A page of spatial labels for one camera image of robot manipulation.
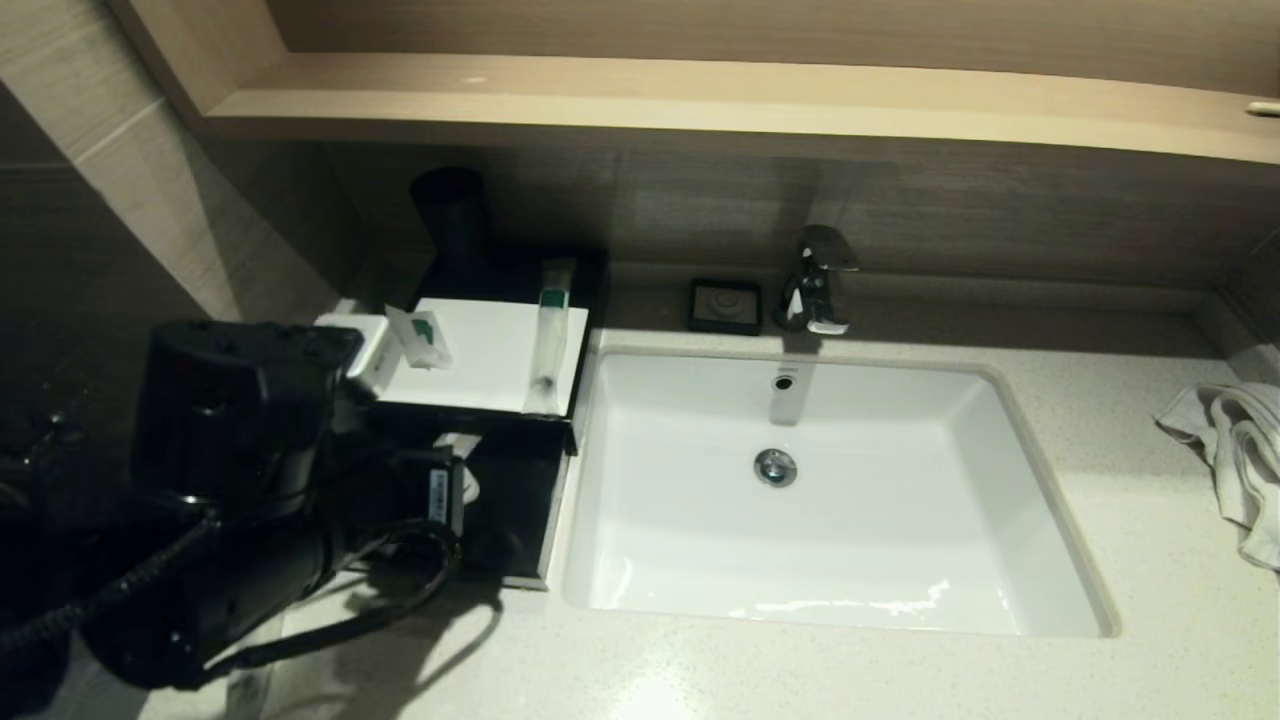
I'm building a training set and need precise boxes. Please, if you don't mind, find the small sachet green label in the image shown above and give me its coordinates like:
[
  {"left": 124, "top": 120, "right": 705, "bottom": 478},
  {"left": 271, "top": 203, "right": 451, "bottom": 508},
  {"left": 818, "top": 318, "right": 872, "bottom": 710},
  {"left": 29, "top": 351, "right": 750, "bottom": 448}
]
[{"left": 384, "top": 304, "right": 454, "bottom": 372}]

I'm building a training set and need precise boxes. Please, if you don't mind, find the black coiled arm cable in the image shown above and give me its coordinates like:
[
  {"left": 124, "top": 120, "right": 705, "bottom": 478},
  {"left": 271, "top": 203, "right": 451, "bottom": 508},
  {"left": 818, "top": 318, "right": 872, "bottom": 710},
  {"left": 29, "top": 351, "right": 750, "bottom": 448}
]
[{"left": 0, "top": 518, "right": 218, "bottom": 653}]

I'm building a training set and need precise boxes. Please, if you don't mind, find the chrome sink faucet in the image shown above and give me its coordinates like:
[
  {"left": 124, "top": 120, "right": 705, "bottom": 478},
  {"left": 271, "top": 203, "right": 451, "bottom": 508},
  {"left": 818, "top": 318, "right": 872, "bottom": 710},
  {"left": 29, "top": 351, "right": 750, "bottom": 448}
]
[{"left": 775, "top": 225, "right": 861, "bottom": 337}]

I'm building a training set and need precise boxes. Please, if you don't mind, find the white towel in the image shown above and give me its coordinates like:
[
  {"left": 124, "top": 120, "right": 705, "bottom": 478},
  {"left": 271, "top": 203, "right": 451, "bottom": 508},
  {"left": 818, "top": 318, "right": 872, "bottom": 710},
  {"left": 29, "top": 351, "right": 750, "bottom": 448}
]
[{"left": 1151, "top": 381, "right": 1280, "bottom": 572}]

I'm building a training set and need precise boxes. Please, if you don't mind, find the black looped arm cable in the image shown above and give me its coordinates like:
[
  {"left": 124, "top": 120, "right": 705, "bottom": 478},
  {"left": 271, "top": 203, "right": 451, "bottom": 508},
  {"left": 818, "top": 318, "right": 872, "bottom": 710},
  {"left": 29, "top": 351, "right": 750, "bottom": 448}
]
[{"left": 198, "top": 518, "right": 463, "bottom": 683}]

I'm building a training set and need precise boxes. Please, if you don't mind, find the long toothbrush packet green band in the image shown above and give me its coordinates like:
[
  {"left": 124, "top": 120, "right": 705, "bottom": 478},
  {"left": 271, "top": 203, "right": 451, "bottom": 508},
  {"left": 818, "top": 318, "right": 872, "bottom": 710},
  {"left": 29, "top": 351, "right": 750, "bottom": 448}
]
[{"left": 522, "top": 258, "right": 580, "bottom": 417}]

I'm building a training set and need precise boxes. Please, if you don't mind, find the white sink basin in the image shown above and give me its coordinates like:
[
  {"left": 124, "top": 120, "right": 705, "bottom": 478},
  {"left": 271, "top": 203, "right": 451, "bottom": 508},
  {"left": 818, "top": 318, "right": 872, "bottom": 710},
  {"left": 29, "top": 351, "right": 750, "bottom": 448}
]
[{"left": 561, "top": 346, "right": 1120, "bottom": 639}]

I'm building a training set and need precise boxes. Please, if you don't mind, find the drawer with plastic bags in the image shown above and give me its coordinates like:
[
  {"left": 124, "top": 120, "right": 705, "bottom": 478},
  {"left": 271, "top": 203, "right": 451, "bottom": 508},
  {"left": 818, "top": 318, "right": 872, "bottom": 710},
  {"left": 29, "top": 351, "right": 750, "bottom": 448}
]
[{"left": 438, "top": 418, "right": 574, "bottom": 592}]

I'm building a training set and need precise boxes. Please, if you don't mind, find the chrome sink drain stopper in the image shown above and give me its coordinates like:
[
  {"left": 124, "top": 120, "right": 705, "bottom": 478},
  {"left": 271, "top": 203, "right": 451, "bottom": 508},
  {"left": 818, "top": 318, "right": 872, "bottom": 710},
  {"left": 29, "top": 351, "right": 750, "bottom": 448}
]
[{"left": 753, "top": 448, "right": 799, "bottom": 489}]

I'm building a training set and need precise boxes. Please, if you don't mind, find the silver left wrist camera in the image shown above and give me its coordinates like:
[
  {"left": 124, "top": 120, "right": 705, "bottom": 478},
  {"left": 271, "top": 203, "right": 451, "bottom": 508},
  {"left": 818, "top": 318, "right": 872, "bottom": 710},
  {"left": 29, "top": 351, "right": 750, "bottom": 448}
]
[{"left": 314, "top": 312, "right": 392, "bottom": 397}]

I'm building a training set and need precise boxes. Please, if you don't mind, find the black amenity box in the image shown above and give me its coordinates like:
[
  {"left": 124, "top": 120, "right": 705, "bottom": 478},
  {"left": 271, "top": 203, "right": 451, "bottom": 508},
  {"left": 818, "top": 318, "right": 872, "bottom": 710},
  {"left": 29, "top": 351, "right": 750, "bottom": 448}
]
[{"left": 335, "top": 248, "right": 612, "bottom": 457}]

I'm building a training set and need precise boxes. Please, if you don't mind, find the light wooden shelf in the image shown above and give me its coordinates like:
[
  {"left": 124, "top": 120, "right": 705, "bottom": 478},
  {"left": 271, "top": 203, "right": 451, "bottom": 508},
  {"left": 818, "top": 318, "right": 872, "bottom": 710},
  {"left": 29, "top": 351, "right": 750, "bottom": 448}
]
[{"left": 105, "top": 0, "right": 1280, "bottom": 166}]

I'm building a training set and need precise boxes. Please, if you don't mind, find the black soap dish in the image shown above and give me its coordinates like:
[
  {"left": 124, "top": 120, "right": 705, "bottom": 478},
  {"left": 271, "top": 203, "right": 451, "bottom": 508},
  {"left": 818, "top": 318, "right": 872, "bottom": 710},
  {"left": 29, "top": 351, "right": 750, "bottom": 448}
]
[{"left": 687, "top": 278, "right": 764, "bottom": 337}]

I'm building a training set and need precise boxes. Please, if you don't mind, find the toothbrush toothpaste packet green label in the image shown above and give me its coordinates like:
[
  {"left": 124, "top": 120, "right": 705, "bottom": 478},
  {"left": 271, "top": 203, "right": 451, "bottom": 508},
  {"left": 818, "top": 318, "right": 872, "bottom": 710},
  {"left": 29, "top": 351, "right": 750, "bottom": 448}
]
[{"left": 224, "top": 660, "right": 278, "bottom": 720}]

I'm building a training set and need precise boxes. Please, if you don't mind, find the black tumbler cup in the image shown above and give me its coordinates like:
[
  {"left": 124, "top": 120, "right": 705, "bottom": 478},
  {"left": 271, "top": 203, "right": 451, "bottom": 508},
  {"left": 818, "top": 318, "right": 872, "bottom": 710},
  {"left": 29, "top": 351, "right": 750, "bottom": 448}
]
[{"left": 409, "top": 166, "right": 491, "bottom": 277}]

